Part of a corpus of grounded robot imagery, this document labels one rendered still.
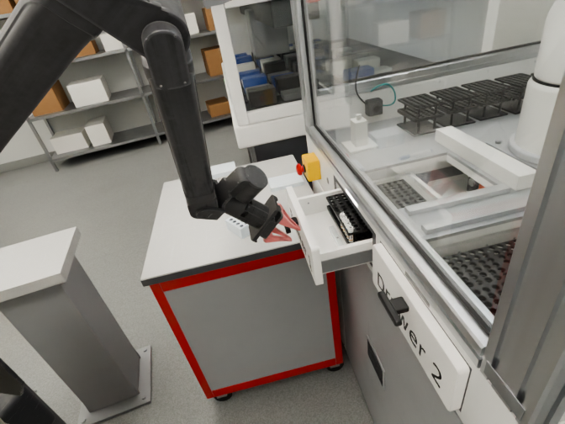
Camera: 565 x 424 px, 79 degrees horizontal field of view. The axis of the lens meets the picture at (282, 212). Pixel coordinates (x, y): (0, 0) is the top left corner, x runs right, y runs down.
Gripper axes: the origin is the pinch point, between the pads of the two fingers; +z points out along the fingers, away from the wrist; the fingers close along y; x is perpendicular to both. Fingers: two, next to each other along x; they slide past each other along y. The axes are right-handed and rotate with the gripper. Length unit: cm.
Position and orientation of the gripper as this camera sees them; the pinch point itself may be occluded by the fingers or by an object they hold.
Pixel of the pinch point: (293, 232)
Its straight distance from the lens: 82.7
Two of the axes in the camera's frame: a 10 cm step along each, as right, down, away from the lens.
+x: -1.9, -5.2, 8.3
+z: 7.9, 4.2, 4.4
